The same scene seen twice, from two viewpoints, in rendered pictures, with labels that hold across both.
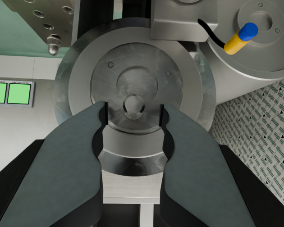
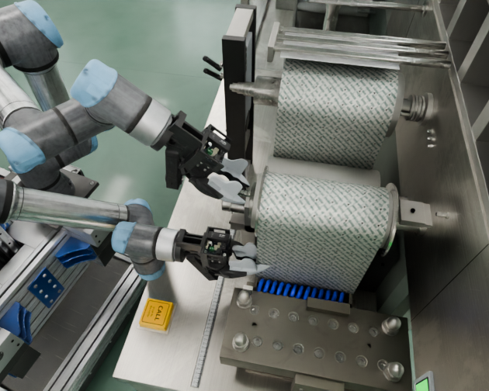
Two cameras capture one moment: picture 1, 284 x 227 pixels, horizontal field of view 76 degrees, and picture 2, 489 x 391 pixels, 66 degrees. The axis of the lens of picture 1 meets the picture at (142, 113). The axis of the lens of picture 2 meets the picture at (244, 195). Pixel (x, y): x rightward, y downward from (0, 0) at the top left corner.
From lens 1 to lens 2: 78 cm
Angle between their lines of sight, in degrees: 88
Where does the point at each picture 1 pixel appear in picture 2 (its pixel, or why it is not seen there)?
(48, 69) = not seen: outside the picture
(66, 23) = (353, 336)
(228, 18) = not seen: hidden behind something
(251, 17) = not seen: hidden behind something
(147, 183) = (455, 156)
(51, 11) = (336, 342)
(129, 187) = (462, 171)
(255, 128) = (314, 140)
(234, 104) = (335, 157)
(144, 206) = (475, 133)
